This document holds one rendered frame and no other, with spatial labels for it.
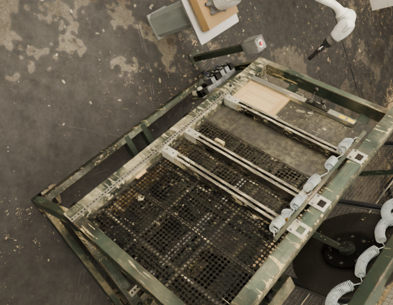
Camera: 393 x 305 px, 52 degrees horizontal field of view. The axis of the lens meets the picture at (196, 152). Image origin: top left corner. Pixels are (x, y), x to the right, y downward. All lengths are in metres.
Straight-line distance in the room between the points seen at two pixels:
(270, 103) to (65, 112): 1.72
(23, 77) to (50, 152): 0.64
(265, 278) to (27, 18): 2.66
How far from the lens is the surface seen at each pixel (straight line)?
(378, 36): 7.29
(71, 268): 3.85
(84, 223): 2.73
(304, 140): 3.07
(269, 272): 2.37
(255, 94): 3.47
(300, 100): 3.41
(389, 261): 2.88
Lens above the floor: 3.43
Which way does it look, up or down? 52 degrees down
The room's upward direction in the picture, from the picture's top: 94 degrees clockwise
